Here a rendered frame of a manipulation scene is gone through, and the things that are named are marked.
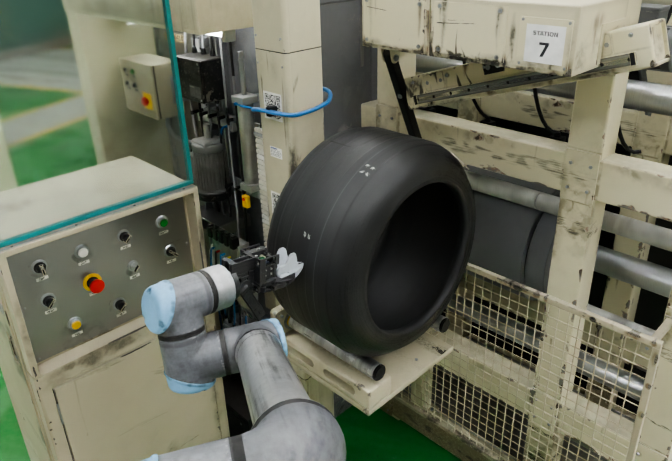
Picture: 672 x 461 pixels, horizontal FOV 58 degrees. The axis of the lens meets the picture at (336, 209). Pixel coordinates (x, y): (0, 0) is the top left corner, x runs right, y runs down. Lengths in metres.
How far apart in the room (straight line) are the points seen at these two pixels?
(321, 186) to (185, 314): 0.44
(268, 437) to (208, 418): 1.54
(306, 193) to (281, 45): 0.39
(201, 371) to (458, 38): 0.94
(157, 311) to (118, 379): 0.77
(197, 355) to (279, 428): 0.54
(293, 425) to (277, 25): 1.09
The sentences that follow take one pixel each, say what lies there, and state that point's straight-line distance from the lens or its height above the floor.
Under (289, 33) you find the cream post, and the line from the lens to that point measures 1.57.
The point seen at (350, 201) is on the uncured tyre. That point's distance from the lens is 1.34.
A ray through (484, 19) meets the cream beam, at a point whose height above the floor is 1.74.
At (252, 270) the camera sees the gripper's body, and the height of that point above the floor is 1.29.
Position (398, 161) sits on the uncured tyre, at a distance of 1.41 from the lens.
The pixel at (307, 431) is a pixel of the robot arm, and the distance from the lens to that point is 0.70.
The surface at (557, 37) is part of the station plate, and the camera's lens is 1.40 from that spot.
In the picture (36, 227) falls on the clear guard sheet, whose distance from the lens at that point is 1.66.
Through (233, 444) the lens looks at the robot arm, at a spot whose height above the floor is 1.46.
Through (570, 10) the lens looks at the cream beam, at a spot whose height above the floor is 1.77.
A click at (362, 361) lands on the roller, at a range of 1.62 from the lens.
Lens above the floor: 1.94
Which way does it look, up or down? 25 degrees down
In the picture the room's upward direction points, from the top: 2 degrees counter-clockwise
